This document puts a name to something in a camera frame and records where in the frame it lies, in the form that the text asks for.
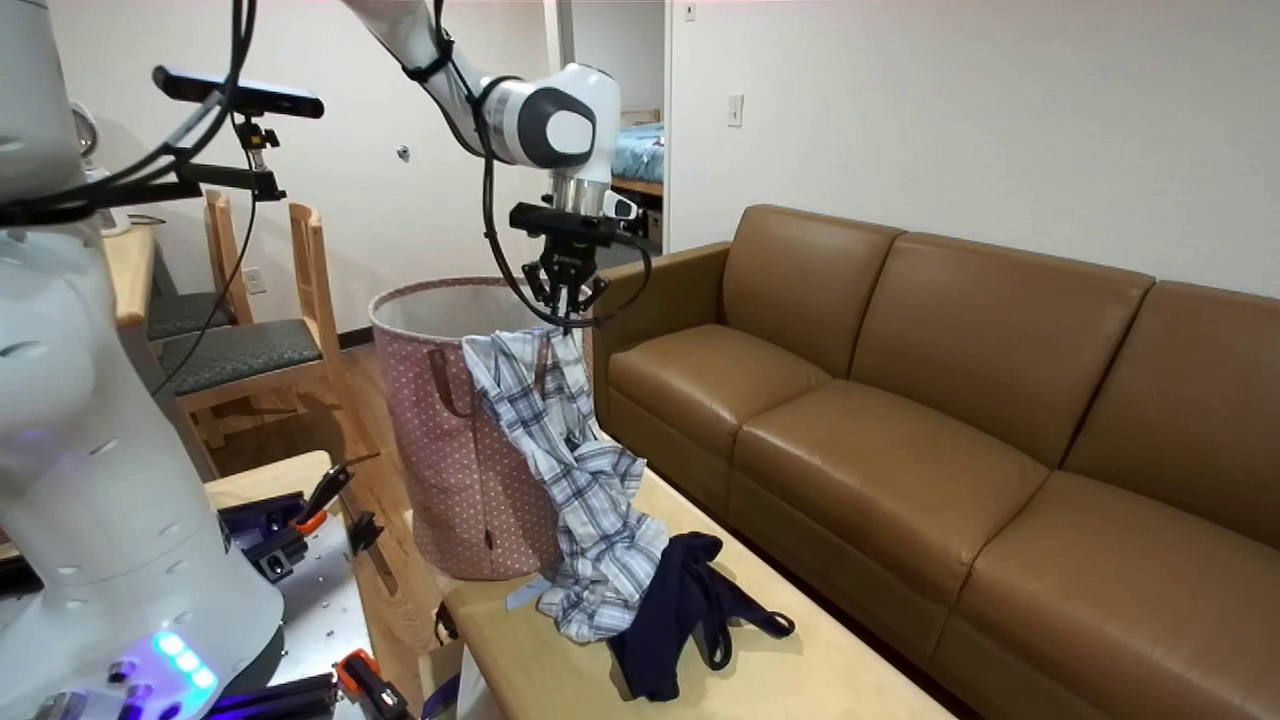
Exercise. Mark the pink patterned laundry bag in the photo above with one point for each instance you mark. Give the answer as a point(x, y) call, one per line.
point(447, 454)

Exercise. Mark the brown leather sofa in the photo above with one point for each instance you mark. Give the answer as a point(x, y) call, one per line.
point(904, 467)

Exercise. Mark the wooden chair with grey cushion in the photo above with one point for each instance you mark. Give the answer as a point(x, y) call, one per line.
point(254, 355)
point(182, 315)

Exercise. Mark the black and orange clamp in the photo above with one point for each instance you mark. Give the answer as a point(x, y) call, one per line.
point(327, 493)
point(371, 683)

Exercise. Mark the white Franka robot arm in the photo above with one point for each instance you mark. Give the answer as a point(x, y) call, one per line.
point(104, 506)

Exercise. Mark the black bar-shaped camera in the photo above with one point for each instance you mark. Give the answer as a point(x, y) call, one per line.
point(267, 97)

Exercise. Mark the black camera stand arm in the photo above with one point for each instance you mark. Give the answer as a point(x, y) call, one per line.
point(214, 178)

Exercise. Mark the blue grey checkered shirt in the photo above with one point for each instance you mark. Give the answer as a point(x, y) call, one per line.
point(585, 506)

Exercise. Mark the white wall light switch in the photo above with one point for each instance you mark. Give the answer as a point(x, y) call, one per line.
point(735, 108)

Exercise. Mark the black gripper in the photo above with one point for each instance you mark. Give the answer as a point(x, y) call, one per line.
point(564, 264)

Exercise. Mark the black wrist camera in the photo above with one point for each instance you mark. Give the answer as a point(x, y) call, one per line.
point(572, 222)

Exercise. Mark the navy blue garment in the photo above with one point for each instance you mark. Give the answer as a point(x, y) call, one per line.
point(673, 603)

